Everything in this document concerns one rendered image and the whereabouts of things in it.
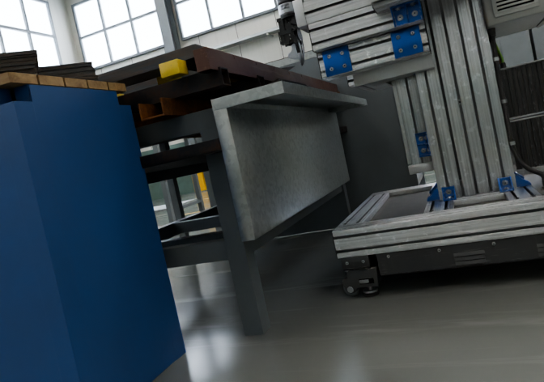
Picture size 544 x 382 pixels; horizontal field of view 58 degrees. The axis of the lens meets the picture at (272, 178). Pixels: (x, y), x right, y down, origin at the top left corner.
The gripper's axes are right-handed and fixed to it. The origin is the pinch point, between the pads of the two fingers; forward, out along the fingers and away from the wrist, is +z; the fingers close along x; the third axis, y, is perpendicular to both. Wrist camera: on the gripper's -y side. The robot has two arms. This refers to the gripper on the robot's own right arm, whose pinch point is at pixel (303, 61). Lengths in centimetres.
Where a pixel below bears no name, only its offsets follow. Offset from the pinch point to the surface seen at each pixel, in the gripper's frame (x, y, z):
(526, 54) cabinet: -824, -201, -49
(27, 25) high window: -735, 832, -387
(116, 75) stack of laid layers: 77, 36, 3
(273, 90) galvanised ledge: 84, -13, 20
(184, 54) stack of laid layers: 77, 13, 3
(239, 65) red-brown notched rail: 60, 5, 7
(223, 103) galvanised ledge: 84, 1, 20
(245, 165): 80, 0, 37
